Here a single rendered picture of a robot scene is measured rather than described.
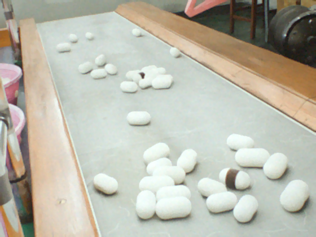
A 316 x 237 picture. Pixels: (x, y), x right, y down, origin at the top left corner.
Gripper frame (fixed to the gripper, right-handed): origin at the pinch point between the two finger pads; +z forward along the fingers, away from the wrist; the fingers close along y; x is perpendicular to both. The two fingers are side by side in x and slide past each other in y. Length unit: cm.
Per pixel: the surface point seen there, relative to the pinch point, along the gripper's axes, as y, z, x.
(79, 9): -440, 6, 59
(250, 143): 34.1, 12.2, 4.3
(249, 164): 37.5, 14.2, 3.7
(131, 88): 3.9, 17.7, -0.3
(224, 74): 5.1, 4.5, 11.4
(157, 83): 4.8, 14.0, 2.6
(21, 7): -445, 48, 11
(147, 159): 31.7, 21.8, -3.4
